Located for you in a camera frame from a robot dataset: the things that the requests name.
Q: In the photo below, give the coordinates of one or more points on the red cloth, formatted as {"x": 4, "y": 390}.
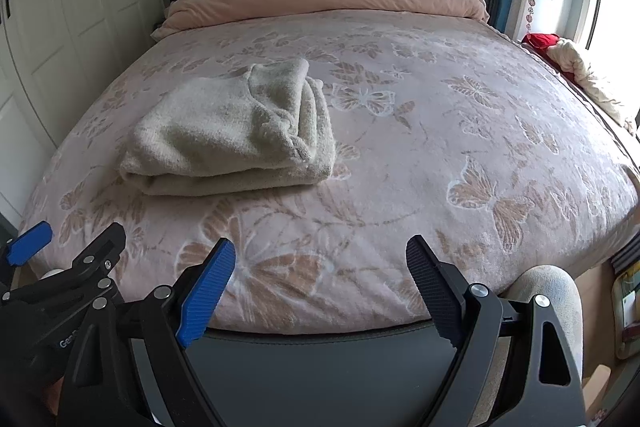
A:
{"x": 540, "y": 43}

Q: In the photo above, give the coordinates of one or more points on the open cardboard box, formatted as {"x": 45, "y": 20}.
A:
{"x": 627, "y": 307}

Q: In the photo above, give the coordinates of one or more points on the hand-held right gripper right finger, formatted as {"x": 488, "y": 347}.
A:
{"x": 432, "y": 292}

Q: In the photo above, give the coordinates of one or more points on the white wardrobe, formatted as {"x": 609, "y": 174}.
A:
{"x": 65, "y": 7}

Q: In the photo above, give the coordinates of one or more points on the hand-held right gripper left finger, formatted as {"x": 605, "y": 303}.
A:
{"x": 210, "y": 287}

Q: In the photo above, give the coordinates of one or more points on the white knitted sweater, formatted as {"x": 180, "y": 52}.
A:
{"x": 215, "y": 132}

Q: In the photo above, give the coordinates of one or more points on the pink butterfly print blanket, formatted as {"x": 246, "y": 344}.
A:
{"x": 400, "y": 157}

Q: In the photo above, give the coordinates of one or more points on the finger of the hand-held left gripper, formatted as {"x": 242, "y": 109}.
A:
{"x": 30, "y": 242}
{"x": 102, "y": 252}

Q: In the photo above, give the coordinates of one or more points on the cream crumpled cloth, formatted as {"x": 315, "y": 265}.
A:
{"x": 590, "y": 77}

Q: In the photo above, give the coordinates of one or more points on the person's leg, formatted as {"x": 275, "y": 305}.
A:
{"x": 550, "y": 282}

